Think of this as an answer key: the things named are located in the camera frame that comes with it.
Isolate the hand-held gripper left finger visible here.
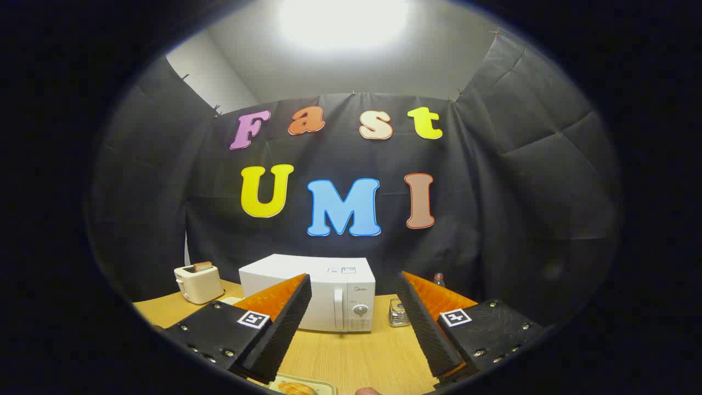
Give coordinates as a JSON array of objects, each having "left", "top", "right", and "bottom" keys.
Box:
[{"left": 156, "top": 273, "right": 313, "bottom": 385}]

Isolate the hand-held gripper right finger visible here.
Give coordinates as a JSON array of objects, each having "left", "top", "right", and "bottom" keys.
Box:
[{"left": 395, "top": 270, "right": 548, "bottom": 387}]

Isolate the white microwave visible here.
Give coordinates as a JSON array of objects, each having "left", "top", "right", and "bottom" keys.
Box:
[{"left": 239, "top": 253, "right": 377, "bottom": 334}]

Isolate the round toasted flatbread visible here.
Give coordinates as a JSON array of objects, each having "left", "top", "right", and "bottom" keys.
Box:
[{"left": 278, "top": 381, "right": 319, "bottom": 395}]

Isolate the cream cherry print plate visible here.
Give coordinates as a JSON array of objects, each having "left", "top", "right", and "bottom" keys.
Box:
[{"left": 268, "top": 373, "right": 337, "bottom": 395}]

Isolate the cream toaster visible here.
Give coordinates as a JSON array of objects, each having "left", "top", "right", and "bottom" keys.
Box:
[{"left": 174, "top": 263, "right": 225, "bottom": 305}]

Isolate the wire mesh basket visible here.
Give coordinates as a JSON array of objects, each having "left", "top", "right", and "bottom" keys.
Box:
[{"left": 388, "top": 298, "right": 412, "bottom": 328}]

